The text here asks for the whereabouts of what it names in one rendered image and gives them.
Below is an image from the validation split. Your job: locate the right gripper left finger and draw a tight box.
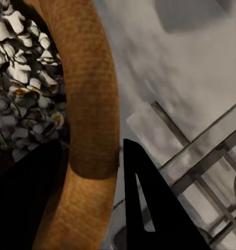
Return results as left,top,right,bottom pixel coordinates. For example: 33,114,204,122
0,139,62,250

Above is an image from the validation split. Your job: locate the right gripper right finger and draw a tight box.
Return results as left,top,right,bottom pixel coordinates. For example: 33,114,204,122
123,139,211,250

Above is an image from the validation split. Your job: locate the popcorn bag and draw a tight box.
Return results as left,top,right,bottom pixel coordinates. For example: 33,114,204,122
0,0,120,250

